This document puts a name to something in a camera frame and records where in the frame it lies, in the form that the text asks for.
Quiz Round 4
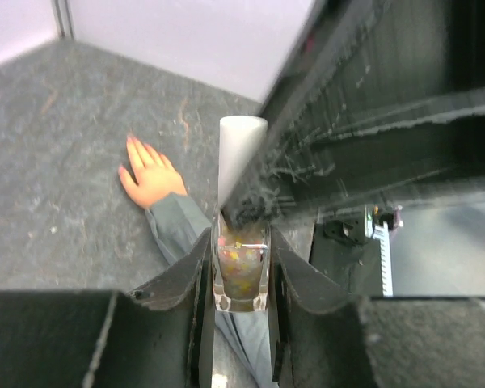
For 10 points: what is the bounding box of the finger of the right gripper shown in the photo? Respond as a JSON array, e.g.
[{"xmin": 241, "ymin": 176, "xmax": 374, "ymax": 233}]
[
  {"xmin": 221, "ymin": 1, "xmax": 388, "ymax": 230},
  {"xmin": 274, "ymin": 0, "xmax": 485, "ymax": 215}
]

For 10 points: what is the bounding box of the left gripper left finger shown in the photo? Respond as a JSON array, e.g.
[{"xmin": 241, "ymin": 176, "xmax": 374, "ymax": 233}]
[{"xmin": 0, "ymin": 231, "xmax": 213, "ymax": 387}]

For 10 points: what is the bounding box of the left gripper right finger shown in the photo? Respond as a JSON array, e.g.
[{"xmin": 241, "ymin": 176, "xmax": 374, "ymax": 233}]
[{"xmin": 268, "ymin": 231, "xmax": 485, "ymax": 387}]

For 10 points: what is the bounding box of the nail polish bottle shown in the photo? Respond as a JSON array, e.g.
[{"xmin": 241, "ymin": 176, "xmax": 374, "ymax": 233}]
[{"xmin": 211, "ymin": 215, "xmax": 271, "ymax": 313}]

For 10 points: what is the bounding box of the grey sleeve forearm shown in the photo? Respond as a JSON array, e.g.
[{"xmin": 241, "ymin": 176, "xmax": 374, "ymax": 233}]
[{"xmin": 144, "ymin": 192, "xmax": 280, "ymax": 388}]

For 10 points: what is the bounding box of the mannequin hand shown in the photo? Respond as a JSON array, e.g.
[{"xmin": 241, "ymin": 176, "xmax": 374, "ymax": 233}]
[{"xmin": 118, "ymin": 136, "xmax": 188, "ymax": 209}]

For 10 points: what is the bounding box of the light blue cable duct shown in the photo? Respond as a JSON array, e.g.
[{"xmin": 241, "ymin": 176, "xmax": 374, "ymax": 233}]
[{"xmin": 373, "ymin": 223, "xmax": 394, "ymax": 297}]

